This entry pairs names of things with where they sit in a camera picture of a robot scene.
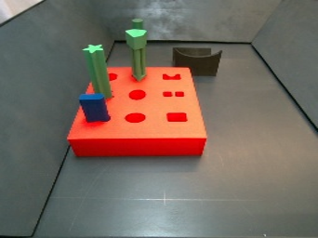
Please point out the green round cylinder peg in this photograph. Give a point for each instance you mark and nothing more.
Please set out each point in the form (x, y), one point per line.
(138, 24)

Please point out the red shape sorting board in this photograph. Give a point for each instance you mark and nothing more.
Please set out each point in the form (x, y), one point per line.
(155, 117)

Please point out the blue short peg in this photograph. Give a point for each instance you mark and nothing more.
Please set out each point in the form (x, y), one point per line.
(94, 106)

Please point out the dark curved holder block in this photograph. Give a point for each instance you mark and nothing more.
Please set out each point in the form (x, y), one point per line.
(198, 59)

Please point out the green star peg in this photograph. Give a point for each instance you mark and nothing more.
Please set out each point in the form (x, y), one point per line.
(95, 59)

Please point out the green pentagon peg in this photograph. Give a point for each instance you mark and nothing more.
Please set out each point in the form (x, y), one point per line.
(137, 42)

